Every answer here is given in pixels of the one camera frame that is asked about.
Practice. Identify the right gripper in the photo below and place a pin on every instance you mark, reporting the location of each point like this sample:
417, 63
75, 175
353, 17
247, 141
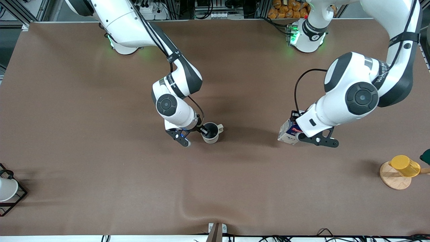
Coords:
201, 128

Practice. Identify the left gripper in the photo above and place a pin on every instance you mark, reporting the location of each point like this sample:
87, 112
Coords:
295, 116

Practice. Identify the beige mug with grey inside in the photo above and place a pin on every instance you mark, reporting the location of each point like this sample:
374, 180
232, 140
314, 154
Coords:
211, 134

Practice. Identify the blue and white milk carton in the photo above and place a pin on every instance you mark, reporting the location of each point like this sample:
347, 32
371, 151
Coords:
287, 132

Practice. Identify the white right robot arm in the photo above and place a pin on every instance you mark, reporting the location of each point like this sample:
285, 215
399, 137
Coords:
166, 105

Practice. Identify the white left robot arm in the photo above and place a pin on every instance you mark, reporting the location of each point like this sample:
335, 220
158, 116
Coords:
362, 97

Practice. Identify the yellow cup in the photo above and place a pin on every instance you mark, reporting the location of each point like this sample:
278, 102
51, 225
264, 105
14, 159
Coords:
404, 165

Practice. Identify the dark green cup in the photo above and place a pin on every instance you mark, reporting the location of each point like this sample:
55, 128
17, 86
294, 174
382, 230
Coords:
426, 157

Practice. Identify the white cup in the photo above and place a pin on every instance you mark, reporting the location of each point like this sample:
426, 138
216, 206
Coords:
7, 189

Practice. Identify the bag of orange buns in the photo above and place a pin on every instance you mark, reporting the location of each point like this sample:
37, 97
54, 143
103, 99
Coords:
289, 10

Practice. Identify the brown table mat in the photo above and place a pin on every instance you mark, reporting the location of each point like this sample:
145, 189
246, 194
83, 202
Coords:
100, 168

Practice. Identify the white terminal block strip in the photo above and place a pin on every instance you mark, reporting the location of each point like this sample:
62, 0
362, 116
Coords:
218, 15

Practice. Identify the round wooden mug stand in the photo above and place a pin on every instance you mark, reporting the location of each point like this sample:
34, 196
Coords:
394, 179

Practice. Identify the white power strip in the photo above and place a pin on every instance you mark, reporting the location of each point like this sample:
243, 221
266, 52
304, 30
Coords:
153, 11

